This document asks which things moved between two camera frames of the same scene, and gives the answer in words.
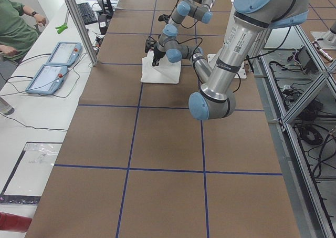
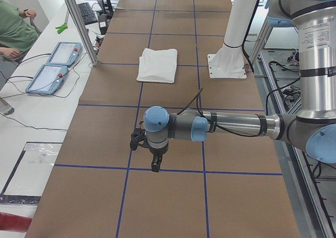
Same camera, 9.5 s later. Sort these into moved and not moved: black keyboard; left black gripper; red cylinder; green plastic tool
Moved: left black gripper
Not moved: red cylinder; green plastic tool; black keyboard
